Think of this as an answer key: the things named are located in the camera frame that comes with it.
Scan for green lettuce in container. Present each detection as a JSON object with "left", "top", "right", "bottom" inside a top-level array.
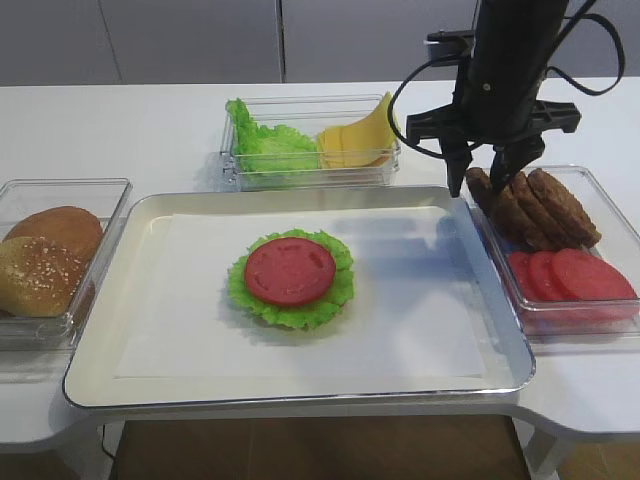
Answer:
[{"left": 225, "top": 98, "right": 319, "bottom": 172}]

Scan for brown meat patty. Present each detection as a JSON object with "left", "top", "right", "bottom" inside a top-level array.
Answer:
[
  {"left": 465, "top": 167, "right": 495, "bottom": 217},
  {"left": 491, "top": 187, "right": 546, "bottom": 250},
  {"left": 510, "top": 172, "right": 574, "bottom": 250},
  {"left": 527, "top": 168, "right": 601, "bottom": 248}
]

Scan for front red tomato slice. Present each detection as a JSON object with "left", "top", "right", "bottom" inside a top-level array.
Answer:
[{"left": 550, "top": 249, "right": 637, "bottom": 300}]

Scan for flat yellow cheese slices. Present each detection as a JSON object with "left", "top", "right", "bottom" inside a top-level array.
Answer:
[{"left": 316, "top": 124, "right": 394, "bottom": 168}]

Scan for left red tomato slice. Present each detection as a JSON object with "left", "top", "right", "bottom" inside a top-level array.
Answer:
[{"left": 508, "top": 251, "right": 539, "bottom": 301}]

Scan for middle red tomato slice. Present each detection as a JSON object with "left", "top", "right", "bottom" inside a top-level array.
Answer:
[{"left": 528, "top": 251, "right": 567, "bottom": 302}]

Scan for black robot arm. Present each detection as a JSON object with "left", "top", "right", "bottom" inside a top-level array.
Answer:
[{"left": 406, "top": 1, "right": 581, "bottom": 196}]

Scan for clear plastic bun container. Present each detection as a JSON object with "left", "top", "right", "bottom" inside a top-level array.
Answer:
[{"left": 1, "top": 178, "right": 132, "bottom": 350}]

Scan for upright yellow cheese slice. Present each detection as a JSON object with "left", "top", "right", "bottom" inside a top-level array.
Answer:
[{"left": 341, "top": 92, "right": 396, "bottom": 151}]

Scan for silver metal tray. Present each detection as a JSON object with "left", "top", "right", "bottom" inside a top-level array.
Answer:
[{"left": 63, "top": 186, "right": 534, "bottom": 408}]

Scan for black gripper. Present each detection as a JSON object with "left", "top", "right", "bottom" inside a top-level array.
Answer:
[{"left": 405, "top": 52, "right": 581, "bottom": 197}]

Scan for clear lettuce cheese container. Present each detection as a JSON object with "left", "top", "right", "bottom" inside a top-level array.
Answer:
[{"left": 219, "top": 94, "right": 400, "bottom": 191}]

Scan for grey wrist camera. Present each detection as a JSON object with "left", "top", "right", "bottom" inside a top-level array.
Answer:
[{"left": 424, "top": 30, "right": 475, "bottom": 60}]

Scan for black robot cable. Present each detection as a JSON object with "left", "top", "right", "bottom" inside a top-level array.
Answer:
[{"left": 389, "top": 0, "right": 627, "bottom": 159}]

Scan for right sesame bun top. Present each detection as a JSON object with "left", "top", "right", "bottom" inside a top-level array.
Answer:
[{"left": 1, "top": 236, "right": 87, "bottom": 317}]

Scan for green lettuce leaf on tray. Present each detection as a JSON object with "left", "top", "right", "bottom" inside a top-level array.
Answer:
[{"left": 227, "top": 229, "right": 355, "bottom": 329}]

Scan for clear patty tomato container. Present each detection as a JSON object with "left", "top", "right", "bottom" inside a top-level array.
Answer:
[{"left": 473, "top": 166, "right": 639, "bottom": 340}]

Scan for smooth orange bun half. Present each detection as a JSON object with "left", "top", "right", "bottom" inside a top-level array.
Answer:
[{"left": 4, "top": 206, "right": 103, "bottom": 263}]

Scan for red tomato slice on tray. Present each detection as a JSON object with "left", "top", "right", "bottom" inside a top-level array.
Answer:
[{"left": 243, "top": 237, "right": 337, "bottom": 307}]

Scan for white paper sheet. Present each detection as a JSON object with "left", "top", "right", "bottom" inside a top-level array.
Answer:
[{"left": 117, "top": 207, "right": 483, "bottom": 377}]

